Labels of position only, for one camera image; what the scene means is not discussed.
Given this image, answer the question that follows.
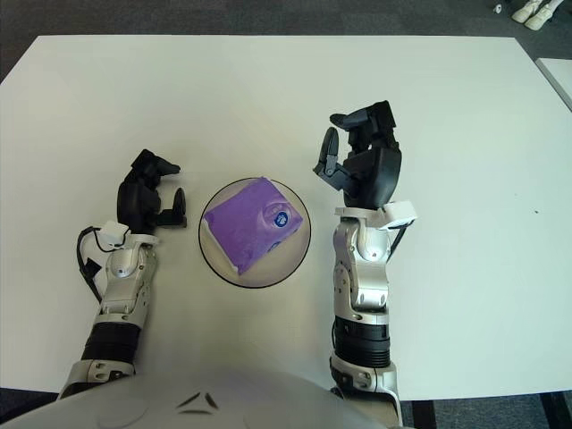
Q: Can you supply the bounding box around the white neighbouring table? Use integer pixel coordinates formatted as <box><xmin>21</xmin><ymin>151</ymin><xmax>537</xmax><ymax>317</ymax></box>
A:
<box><xmin>534</xmin><ymin>57</ymin><xmax>572</xmax><ymax>112</ymax></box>

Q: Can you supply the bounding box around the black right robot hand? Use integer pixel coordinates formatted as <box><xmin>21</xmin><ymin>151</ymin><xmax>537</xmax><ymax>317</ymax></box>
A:
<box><xmin>312</xmin><ymin>100</ymin><xmax>403</xmax><ymax>210</ymax></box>

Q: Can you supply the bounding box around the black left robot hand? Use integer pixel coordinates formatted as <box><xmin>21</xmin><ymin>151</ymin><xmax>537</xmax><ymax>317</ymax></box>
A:
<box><xmin>116</xmin><ymin>149</ymin><xmax>188</xmax><ymax>236</ymax></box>

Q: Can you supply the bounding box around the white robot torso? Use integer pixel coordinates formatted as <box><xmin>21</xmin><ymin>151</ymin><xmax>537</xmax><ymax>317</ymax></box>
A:
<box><xmin>0</xmin><ymin>368</ymin><xmax>403</xmax><ymax>429</ymax></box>

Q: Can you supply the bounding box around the black table leg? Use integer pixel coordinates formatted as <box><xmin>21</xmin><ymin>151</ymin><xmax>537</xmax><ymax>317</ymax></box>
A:
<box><xmin>410</xmin><ymin>400</ymin><xmax>437</xmax><ymax>429</ymax></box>

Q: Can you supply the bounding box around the purple tissue paper pack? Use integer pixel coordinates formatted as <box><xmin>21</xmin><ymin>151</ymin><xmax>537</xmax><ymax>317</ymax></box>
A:
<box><xmin>203</xmin><ymin>177</ymin><xmax>307</xmax><ymax>275</ymax></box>

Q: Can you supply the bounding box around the white plate with black rim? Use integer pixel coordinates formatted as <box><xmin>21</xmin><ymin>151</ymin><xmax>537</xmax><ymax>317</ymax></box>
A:
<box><xmin>198</xmin><ymin>177</ymin><xmax>312</xmax><ymax>288</ymax></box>

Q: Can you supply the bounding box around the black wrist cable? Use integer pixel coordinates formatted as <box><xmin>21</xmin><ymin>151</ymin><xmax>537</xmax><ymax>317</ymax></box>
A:
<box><xmin>387</xmin><ymin>222</ymin><xmax>410</xmax><ymax>263</ymax></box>
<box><xmin>76</xmin><ymin>225</ymin><xmax>130</xmax><ymax>307</ymax></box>

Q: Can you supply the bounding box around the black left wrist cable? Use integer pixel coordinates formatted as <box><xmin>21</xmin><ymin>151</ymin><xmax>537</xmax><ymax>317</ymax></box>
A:
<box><xmin>76</xmin><ymin>225</ymin><xmax>130</xmax><ymax>307</ymax></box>

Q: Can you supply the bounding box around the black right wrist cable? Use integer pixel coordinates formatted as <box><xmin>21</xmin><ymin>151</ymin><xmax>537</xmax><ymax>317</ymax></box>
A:
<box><xmin>387</xmin><ymin>222</ymin><xmax>410</xmax><ymax>263</ymax></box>

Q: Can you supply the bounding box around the white shoe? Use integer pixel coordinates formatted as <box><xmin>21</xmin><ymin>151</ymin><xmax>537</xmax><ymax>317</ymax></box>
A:
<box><xmin>525</xmin><ymin>2</ymin><xmax>564</xmax><ymax>31</ymax></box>
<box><xmin>511</xmin><ymin>0</ymin><xmax>546</xmax><ymax>22</ymax></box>

